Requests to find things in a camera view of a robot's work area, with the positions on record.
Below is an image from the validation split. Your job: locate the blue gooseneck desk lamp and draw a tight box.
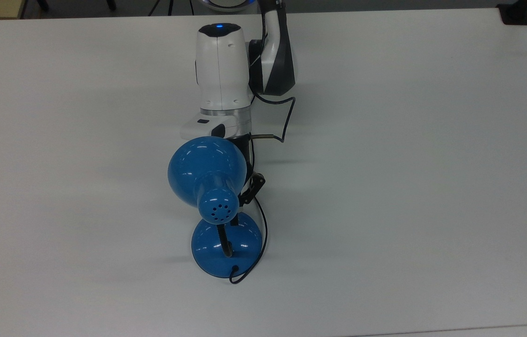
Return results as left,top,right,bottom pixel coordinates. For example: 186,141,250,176
167,136,264,280

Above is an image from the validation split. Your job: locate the black camera stand clamp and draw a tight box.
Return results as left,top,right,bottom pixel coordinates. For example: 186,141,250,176
497,0,527,26

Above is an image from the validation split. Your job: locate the black gripper cable with plug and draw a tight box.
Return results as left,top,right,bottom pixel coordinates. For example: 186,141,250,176
248,91,297,144

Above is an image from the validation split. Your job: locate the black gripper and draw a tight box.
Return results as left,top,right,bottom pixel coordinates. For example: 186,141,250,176
226,133,267,207

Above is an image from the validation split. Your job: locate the black lamp power cable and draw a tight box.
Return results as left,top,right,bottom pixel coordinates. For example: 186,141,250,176
229,98,269,285

